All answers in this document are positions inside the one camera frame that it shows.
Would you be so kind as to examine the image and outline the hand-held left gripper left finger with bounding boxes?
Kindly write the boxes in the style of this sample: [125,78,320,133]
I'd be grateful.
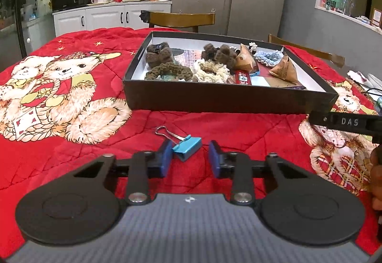
[72,140,174,207]

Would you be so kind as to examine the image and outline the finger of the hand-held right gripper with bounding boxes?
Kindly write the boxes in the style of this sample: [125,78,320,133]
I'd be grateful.
[307,112,330,128]

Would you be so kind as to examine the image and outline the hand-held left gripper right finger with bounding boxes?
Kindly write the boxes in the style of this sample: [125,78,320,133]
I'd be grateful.
[208,140,311,207]

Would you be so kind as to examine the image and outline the blue binder clip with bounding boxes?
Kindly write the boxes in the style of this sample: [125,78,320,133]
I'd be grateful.
[154,126,203,162]

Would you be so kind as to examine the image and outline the gold triangular snack packet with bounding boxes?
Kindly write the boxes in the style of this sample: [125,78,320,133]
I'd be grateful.
[269,53,300,85]
[234,43,259,71]

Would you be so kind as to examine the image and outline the black shallow box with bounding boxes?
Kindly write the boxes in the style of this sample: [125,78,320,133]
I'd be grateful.
[122,31,339,115]

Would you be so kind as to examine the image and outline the light blue scrunchie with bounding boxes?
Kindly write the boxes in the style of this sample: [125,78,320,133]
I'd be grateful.
[254,49,285,67]

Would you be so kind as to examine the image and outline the red snack packet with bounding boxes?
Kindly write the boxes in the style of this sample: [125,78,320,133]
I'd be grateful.
[233,69,252,85]

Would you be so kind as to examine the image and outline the cream fluffy scrunchie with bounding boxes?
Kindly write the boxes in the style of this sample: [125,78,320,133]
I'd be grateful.
[192,59,231,84]

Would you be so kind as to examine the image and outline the olive brown crochet scrunchie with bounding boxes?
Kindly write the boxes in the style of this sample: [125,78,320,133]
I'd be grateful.
[145,62,193,82]

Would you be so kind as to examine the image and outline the dark brown fluffy scrunchie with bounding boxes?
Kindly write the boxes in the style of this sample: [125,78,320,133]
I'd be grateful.
[146,43,176,68]
[201,43,238,66]

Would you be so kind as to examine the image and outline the person's right hand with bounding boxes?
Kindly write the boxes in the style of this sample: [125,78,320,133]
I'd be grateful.
[369,145,382,213]

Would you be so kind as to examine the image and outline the red bear printed blanket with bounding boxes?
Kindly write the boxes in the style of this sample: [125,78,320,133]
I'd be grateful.
[0,27,382,258]

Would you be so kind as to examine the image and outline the pink and white cloth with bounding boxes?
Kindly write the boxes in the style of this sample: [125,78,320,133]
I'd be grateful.
[348,70,373,84]

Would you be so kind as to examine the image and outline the wooden chair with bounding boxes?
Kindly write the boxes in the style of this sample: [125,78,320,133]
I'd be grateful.
[149,11,216,33]
[268,34,346,68]

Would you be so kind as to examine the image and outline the small framed picture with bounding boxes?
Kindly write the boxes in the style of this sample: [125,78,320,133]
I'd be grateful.
[371,8,382,28]

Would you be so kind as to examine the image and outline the white kitchen cabinet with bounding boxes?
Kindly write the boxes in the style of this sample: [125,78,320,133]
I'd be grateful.
[52,0,173,38]

